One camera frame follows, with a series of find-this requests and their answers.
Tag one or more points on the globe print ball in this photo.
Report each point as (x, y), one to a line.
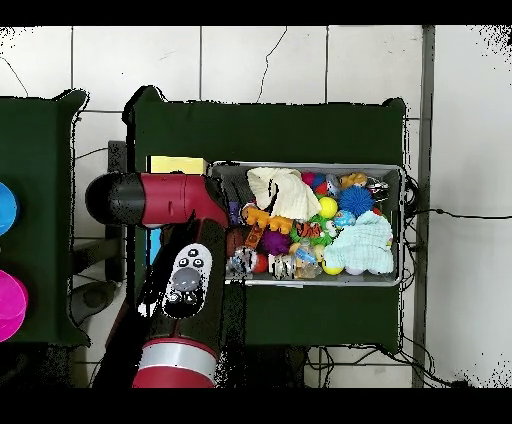
(344, 218)

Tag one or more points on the wooden box with three holes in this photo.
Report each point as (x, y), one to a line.
(180, 164)

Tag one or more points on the orange toy building block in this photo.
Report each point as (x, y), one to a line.
(260, 219)

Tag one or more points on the yellow tennis ball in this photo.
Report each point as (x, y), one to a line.
(328, 207)

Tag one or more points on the tiger plush toy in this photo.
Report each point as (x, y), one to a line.
(308, 228)

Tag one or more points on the mint green muslin cloth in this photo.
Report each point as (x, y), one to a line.
(360, 244)

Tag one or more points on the crumpled clear plastic packet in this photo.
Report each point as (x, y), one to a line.
(243, 260)

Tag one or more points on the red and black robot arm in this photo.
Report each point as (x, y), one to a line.
(168, 198)

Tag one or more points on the dark green tablecloth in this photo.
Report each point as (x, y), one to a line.
(36, 140)
(300, 132)

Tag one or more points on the magenta plastic bowl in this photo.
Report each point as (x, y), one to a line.
(10, 304)

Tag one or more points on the blue plastic bowl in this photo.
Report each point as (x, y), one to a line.
(6, 208)

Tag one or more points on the cream muslin cloth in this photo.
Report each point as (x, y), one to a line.
(292, 196)

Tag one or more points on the blue spiky rubber ball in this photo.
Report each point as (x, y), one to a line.
(355, 200)

